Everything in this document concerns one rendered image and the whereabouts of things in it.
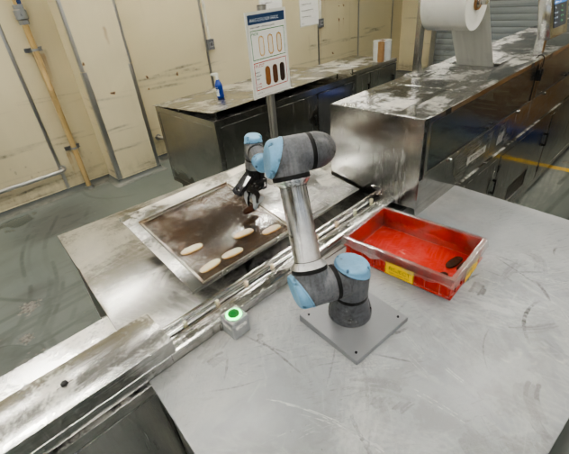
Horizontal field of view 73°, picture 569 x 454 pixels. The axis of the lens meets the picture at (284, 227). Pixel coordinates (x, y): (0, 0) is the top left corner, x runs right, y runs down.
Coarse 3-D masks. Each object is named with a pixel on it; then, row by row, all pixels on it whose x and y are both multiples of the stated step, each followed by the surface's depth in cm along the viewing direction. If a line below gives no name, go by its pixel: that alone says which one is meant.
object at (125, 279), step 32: (96, 224) 208; (320, 224) 189; (96, 256) 182; (128, 256) 180; (256, 256) 171; (288, 256) 169; (96, 288) 161; (128, 288) 159; (160, 288) 158; (128, 320) 144; (160, 320) 142; (192, 320) 141
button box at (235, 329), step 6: (234, 306) 134; (222, 318) 130; (240, 318) 129; (246, 318) 131; (222, 324) 133; (228, 324) 129; (234, 324) 128; (240, 324) 130; (246, 324) 132; (222, 330) 135; (228, 330) 131; (234, 330) 129; (240, 330) 131; (246, 330) 133; (234, 336) 130
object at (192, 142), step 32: (192, 96) 384; (224, 96) 360; (288, 96) 357; (320, 96) 385; (192, 128) 338; (224, 128) 317; (256, 128) 340; (288, 128) 368; (320, 128) 401; (192, 160) 365; (224, 160) 328
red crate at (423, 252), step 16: (368, 240) 174; (384, 240) 173; (400, 240) 172; (416, 240) 171; (400, 256) 162; (416, 256) 161; (432, 256) 160; (448, 256) 159; (464, 256) 158; (448, 272) 151; (432, 288) 141
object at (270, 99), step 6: (258, 6) 210; (264, 6) 211; (270, 96) 235; (270, 102) 237; (270, 108) 239; (270, 114) 243; (270, 120) 244; (276, 120) 245; (270, 126) 246; (276, 126) 247; (270, 132) 249; (276, 132) 249
